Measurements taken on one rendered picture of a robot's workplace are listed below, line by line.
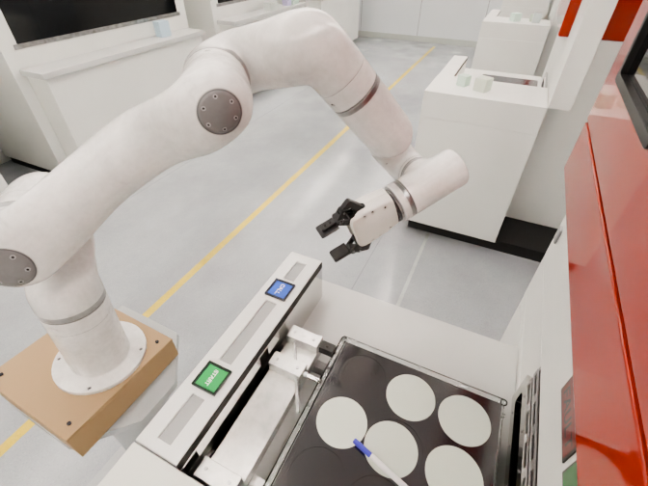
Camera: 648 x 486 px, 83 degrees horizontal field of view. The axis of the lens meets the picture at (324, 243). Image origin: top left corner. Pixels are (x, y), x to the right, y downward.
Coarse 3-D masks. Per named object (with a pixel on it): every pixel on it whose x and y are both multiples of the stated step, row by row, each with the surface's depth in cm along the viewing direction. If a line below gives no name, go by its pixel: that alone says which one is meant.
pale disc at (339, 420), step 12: (324, 408) 74; (336, 408) 74; (348, 408) 74; (360, 408) 74; (324, 420) 72; (336, 420) 72; (348, 420) 72; (360, 420) 72; (324, 432) 70; (336, 432) 70; (348, 432) 70; (360, 432) 70; (336, 444) 68; (348, 444) 68
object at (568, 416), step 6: (570, 384) 55; (564, 390) 57; (570, 390) 54; (564, 396) 56; (570, 396) 54; (564, 402) 55; (570, 402) 53; (564, 408) 55; (570, 408) 53; (564, 414) 54; (570, 414) 52; (564, 420) 53; (570, 420) 51; (564, 426) 53; (570, 426) 51; (564, 432) 52; (570, 432) 50; (564, 438) 51; (570, 438) 50; (564, 444) 51; (570, 444) 49; (564, 450) 50; (570, 450) 49; (564, 456) 50
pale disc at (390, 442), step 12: (372, 432) 70; (384, 432) 70; (396, 432) 70; (408, 432) 70; (372, 444) 68; (384, 444) 68; (396, 444) 68; (408, 444) 68; (384, 456) 67; (396, 456) 67; (408, 456) 67; (372, 468) 65; (396, 468) 65; (408, 468) 65
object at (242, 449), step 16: (288, 352) 86; (304, 352) 86; (272, 384) 80; (288, 384) 80; (256, 400) 77; (272, 400) 77; (288, 400) 77; (240, 416) 74; (256, 416) 74; (272, 416) 74; (240, 432) 72; (256, 432) 72; (272, 432) 72; (224, 448) 70; (240, 448) 70; (256, 448) 70; (224, 464) 68; (240, 464) 68; (256, 464) 69
